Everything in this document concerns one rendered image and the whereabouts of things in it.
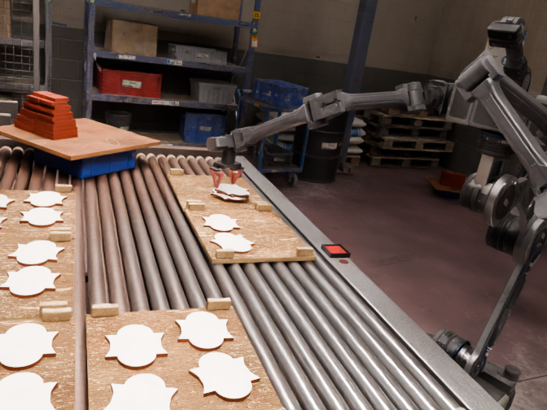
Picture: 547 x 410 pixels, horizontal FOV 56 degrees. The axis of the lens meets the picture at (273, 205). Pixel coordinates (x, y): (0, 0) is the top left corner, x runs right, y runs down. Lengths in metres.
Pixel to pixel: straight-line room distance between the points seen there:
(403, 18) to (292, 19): 1.76
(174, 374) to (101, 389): 0.14
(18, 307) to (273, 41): 6.10
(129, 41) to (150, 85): 0.50
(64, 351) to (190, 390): 0.28
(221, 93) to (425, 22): 3.49
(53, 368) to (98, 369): 0.08
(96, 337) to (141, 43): 5.03
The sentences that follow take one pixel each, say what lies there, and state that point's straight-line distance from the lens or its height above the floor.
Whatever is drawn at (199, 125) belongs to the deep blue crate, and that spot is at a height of 0.36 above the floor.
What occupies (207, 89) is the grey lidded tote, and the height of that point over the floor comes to 0.79.
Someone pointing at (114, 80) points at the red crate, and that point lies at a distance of 5.93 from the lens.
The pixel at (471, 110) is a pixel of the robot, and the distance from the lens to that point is 2.03.
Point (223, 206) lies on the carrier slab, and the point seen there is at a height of 0.94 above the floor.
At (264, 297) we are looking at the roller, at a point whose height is 0.91.
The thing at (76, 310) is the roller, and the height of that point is 0.92.
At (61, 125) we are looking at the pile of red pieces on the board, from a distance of 2.31.
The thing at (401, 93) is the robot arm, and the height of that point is 1.46.
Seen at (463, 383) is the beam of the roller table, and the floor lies 0.92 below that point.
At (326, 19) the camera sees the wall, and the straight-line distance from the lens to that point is 7.39.
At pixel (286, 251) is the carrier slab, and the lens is 1.66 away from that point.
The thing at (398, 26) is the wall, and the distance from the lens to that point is 8.02.
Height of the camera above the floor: 1.62
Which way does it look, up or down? 19 degrees down
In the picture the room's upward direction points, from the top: 9 degrees clockwise
